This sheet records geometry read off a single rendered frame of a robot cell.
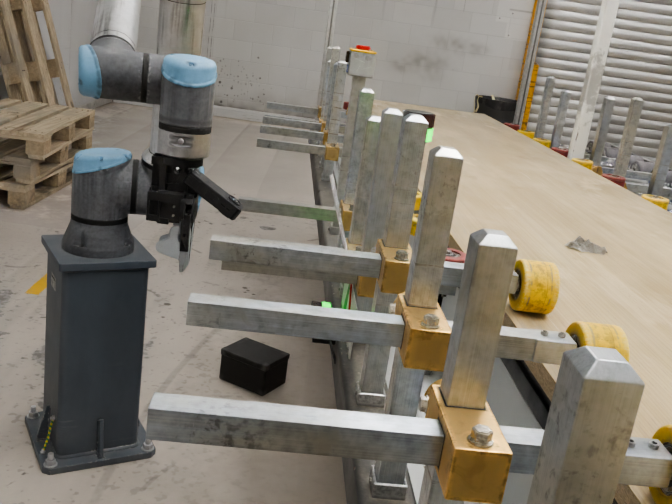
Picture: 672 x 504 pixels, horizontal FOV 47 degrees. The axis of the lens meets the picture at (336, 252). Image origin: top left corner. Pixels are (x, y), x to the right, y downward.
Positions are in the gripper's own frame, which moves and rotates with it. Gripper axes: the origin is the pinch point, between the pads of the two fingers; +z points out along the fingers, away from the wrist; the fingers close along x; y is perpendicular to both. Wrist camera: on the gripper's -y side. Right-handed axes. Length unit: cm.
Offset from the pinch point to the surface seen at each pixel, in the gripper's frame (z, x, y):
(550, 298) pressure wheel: -11, 29, -57
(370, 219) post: -12.1, -2.3, -32.6
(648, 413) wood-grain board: -7, 56, -61
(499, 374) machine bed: 5, 23, -54
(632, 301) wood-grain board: -7, 14, -77
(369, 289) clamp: -1.0, 4.9, -33.4
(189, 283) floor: 83, -214, 21
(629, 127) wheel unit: -23, -144, -141
